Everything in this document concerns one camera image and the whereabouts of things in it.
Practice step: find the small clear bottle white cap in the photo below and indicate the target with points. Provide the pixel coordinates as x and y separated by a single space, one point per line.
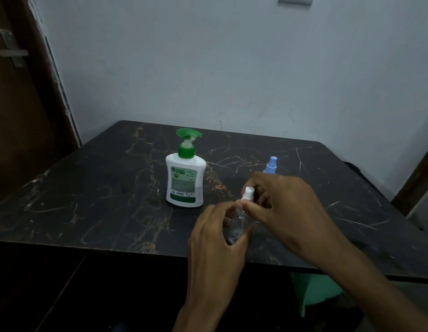
238 226

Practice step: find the metal door latch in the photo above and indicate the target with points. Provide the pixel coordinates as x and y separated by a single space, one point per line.
11 51

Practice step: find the white spray cap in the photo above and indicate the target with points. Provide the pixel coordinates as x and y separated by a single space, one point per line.
249 193

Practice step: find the person's right forearm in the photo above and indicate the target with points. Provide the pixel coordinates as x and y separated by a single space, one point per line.
383 293

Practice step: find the brown wooden door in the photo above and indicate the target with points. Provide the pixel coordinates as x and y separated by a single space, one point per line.
16 117

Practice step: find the white green hand sanitizer bottle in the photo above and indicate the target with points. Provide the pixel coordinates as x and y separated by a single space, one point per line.
184 183

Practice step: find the green cloth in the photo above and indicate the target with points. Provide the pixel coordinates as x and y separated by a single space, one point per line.
317 290

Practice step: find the brown wooden frame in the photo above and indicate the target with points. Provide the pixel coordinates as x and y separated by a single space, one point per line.
416 183

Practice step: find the person's right hand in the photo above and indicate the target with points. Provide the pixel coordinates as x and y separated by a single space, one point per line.
297 217

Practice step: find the blue spray cap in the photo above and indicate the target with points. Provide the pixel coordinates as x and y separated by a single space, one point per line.
271 165

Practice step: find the person's left hand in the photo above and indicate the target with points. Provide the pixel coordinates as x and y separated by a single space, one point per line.
214 266

